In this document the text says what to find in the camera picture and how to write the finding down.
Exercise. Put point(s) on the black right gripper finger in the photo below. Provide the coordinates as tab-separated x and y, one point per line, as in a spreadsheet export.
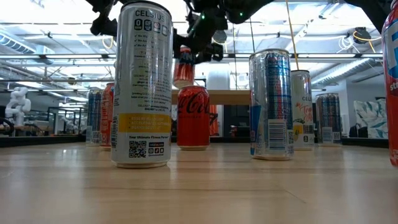
178	45
210	56

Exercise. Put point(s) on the red Fanta soda can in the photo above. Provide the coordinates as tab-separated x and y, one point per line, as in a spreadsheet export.
184	73
391	93

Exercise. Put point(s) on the red Coca-Cola can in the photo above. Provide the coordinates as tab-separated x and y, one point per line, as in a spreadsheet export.
192	124

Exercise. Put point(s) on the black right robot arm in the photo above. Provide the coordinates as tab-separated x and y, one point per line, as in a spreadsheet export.
248	9

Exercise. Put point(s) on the small white robot arm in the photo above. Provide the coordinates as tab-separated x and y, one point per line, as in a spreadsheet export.
69	124

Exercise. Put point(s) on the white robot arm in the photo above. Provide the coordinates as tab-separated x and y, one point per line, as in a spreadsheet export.
18	104

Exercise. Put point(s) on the white Celsius can yellow band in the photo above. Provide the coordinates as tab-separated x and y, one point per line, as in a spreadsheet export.
141	93

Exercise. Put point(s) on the orange cloth panel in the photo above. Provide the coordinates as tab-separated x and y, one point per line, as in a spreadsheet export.
214	121

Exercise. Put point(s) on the silver blue energy drink can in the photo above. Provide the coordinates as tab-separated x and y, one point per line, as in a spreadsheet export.
270	109
93	118
328	118

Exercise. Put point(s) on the white Celsius can tropical print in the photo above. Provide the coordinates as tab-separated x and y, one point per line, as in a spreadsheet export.
303	109

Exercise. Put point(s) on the black office chair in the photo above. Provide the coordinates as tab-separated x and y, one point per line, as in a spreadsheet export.
360	132

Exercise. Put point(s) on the white teal leaf-print cloth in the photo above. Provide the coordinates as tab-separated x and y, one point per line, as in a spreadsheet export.
373	121

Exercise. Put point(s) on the grey ventilation duct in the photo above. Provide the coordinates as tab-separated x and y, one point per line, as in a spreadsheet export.
15	43

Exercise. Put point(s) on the black aluminium table frame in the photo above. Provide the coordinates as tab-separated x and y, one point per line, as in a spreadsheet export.
40	140

